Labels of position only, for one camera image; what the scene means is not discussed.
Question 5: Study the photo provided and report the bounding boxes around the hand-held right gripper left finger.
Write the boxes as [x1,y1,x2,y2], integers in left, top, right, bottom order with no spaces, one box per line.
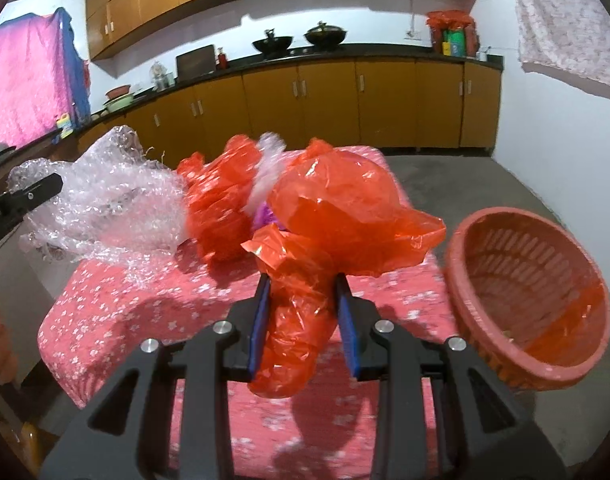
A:
[39,275,273,480]

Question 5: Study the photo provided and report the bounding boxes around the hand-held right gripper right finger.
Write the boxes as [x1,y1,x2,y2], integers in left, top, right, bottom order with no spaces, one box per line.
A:
[334,274,568,480]

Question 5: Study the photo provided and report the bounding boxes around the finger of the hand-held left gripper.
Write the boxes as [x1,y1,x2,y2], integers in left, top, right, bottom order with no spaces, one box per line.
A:
[7,173,64,216]

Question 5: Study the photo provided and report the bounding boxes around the clear bubble wrap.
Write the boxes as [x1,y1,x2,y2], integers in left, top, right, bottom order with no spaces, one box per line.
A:
[7,125,191,266]

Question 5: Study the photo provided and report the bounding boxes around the large red plastic bag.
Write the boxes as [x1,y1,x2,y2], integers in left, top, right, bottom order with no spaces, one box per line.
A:
[241,139,447,400]

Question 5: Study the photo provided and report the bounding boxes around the red plastic basket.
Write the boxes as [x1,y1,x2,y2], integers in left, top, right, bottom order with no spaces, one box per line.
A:
[444,206,610,393]

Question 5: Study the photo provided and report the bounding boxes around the white plastic bag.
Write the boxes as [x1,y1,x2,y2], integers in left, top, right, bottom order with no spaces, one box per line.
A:
[247,132,286,211]

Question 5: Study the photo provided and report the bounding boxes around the pink curtain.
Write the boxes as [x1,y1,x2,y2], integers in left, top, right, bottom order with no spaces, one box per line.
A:
[0,7,73,148]

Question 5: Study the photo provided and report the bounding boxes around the purple plastic bag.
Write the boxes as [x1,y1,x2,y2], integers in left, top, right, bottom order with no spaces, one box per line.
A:
[252,202,286,233]

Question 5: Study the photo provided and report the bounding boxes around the blue cloth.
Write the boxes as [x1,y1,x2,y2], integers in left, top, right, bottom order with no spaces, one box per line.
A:
[55,7,92,133]

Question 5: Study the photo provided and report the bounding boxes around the red floral cloth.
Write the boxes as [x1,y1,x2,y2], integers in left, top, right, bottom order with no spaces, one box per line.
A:
[37,145,466,480]

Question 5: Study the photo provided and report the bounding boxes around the glass jar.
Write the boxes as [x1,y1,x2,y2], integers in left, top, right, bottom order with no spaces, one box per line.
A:
[150,60,175,90]

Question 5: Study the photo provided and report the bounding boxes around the dark cutting board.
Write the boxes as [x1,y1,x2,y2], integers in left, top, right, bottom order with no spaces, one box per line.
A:
[176,44,217,80]

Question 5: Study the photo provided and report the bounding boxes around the flat red plastic bag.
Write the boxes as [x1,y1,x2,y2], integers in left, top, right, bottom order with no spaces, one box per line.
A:
[515,280,608,361]

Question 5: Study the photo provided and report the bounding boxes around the wooden lower kitchen cabinets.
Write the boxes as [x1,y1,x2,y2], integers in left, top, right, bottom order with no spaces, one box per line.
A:
[50,55,502,171]

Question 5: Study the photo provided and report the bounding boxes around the open black wok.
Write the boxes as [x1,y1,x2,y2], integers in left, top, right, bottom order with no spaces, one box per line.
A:
[251,29,294,58]

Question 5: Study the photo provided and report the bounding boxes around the black kitchen countertop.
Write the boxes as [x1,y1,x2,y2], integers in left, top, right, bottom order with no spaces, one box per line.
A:
[50,44,505,138]

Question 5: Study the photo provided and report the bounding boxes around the black wok with lid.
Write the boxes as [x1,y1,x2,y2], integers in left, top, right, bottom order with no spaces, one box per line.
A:
[304,21,347,51]

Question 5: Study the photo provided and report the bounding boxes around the green package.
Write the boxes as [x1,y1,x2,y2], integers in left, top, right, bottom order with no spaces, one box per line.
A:
[442,30,467,57]

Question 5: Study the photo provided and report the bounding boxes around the red bag of bottles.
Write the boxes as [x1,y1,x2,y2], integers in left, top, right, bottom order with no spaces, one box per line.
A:
[426,10,480,58]

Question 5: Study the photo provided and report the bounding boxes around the hanging pale floral cloth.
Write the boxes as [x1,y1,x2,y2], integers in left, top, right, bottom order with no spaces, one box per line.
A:
[505,0,610,106]

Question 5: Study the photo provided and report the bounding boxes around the long wooden wall cabinets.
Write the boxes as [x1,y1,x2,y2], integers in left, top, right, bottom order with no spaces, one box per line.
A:
[85,0,242,61]

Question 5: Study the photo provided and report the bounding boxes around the wall outlet with cable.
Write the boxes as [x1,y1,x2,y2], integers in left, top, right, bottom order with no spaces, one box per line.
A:
[405,0,421,41]

